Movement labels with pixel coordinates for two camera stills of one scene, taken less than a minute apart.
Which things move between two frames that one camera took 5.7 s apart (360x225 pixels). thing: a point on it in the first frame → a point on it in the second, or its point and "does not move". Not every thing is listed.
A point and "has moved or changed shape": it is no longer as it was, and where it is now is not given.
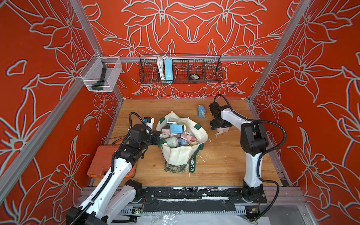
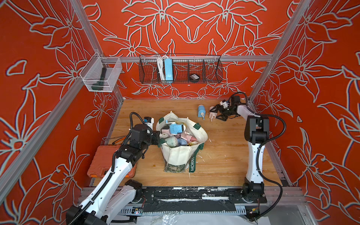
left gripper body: [154, 139] does not move
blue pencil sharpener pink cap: [201, 112] does not move
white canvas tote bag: [182, 159] does not move
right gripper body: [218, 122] → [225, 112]
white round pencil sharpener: [172, 142] does not move
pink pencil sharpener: [221, 130] has moved or changed shape
